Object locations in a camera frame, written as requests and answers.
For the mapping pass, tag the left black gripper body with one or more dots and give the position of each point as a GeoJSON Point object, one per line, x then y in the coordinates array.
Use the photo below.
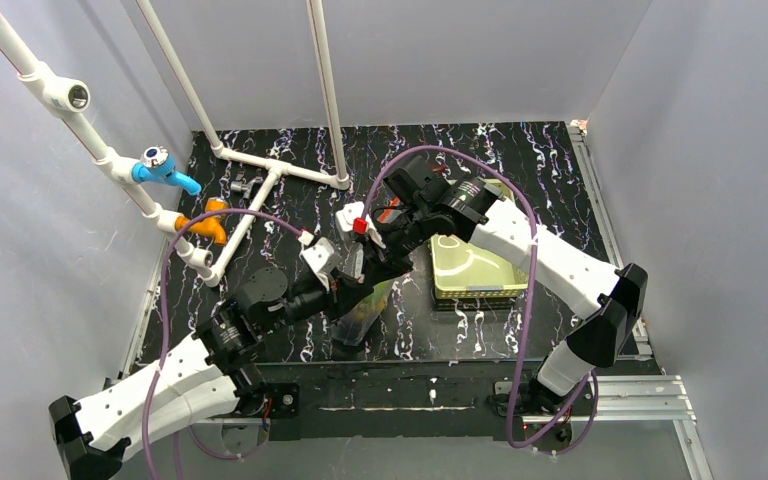
{"type": "Point", "coordinates": [341, 291]}

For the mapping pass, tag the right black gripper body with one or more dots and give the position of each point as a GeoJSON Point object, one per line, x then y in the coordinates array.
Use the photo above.
{"type": "Point", "coordinates": [392, 241]}

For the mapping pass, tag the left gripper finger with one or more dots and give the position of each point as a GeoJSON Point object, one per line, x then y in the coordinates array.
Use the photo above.
{"type": "Point", "coordinates": [346, 292]}
{"type": "Point", "coordinates": [361, 276]}

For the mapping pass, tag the clear zip top bag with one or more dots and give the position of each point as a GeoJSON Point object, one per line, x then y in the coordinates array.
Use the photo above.
{"type": "Point", "coordinates": [352, 327]}

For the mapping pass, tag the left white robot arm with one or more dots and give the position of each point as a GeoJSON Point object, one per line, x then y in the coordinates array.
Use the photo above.
{"type": "Point", "coordinates": [210, 372]}

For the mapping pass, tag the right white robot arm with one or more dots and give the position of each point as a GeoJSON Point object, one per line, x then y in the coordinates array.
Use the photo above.
{"type": "Point", "coordinates": [607, 300]}

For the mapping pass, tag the yellow-green plastic basket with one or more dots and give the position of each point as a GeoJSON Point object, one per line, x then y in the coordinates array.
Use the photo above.
{"type": "Point", "coordinates": [464, 272]}

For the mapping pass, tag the orange plastic faucet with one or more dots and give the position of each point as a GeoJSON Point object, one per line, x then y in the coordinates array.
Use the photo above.
{"type": "Point", "coordinates": [212, 227]}

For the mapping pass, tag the grey metal faucet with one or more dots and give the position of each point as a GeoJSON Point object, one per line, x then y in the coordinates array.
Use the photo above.
{"type": "Point", "coordinates": [246, 188]}

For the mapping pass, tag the blue plastic faucet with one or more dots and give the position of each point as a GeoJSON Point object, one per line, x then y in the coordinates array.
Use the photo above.
{"type": "Point", "coordinates": [157, 165]}

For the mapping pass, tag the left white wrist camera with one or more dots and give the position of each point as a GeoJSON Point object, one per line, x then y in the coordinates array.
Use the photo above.
{"type": "Point", "coordinates": [320, 256]}

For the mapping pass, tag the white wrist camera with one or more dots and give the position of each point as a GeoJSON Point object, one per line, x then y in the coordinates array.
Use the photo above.
{"type": "Point", "coordinates": [356, 228]}
{"type": "Point", "coordinates": [320, 256]}

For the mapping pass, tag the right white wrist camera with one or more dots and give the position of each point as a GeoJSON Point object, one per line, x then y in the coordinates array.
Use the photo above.
{"type": "Point", "coordinates": [356, 228]}

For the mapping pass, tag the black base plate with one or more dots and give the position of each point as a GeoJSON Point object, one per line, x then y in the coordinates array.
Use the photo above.
{"type": "Point", "coordinates": [389, 399]}

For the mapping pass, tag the aluminium frame rail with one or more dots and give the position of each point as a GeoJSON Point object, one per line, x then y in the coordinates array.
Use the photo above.
{"type": "Point", "coordinates": [554, 157]}

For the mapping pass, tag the white PVC pipe frame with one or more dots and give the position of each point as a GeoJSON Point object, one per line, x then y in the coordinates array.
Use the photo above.
{"type": "Point", "coordinates": [67, 99]}

